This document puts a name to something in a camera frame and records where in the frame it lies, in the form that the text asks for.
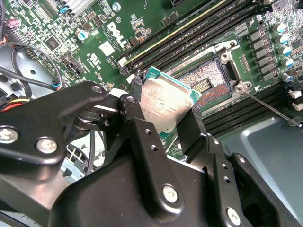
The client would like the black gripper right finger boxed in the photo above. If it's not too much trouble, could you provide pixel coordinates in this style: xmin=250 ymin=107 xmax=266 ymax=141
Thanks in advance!
xmin=177 ymin=109 xmax=293 ymax=227

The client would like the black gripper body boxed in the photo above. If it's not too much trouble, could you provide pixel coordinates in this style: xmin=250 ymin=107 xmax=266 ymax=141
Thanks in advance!
xmin=48 ymin=151 xmax=224 ymax=227

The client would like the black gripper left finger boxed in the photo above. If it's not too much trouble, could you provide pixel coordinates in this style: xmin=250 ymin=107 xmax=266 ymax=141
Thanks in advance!
xmin=0 ymin=75 xmax=186 ymax=219

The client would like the silver green CPU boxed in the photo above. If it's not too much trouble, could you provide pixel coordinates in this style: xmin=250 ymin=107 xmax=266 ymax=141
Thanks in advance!
xmin=141 ymin=66 xmax=202 ymax=140

